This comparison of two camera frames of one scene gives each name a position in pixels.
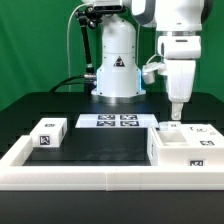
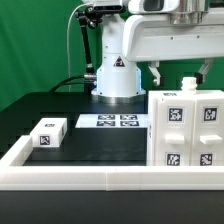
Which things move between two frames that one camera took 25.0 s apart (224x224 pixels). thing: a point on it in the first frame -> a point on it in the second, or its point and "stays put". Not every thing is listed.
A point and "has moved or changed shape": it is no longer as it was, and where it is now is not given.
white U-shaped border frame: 15,175 stays put
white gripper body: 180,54 -> 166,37
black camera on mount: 104,9 stays put
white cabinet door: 202,135 has moved or changed shape
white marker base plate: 117,121 stays put
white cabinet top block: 49,132 stays put
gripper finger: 176,108 -> 154,69
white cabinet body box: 185,144 -> 188,92
